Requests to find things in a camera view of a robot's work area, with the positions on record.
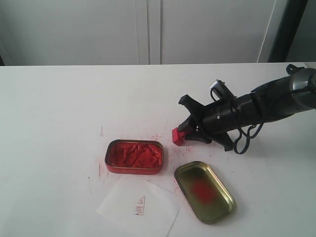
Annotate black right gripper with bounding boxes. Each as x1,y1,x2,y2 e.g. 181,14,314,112
177,94,259,151

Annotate red plastic stamp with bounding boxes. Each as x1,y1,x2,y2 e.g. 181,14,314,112
172,127,187,146

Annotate white paper sheet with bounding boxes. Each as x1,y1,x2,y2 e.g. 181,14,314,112
97,176,180,237

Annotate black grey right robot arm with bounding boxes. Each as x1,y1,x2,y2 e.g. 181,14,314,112
172,64,316,155

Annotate red ink tin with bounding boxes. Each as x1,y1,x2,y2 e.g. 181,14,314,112
105,139,163,175

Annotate gold metal tin lid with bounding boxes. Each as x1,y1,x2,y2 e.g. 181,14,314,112
174,161,236,225

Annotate white cabinet doors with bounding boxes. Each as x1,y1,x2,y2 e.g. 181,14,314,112
0,0,281,66

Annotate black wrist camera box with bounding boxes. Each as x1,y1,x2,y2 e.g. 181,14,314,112
210,79,236,102

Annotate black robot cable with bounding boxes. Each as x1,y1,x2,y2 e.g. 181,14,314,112
229,64,316,156

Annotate dark vertical post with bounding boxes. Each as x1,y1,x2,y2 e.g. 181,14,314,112
268,0,308,63

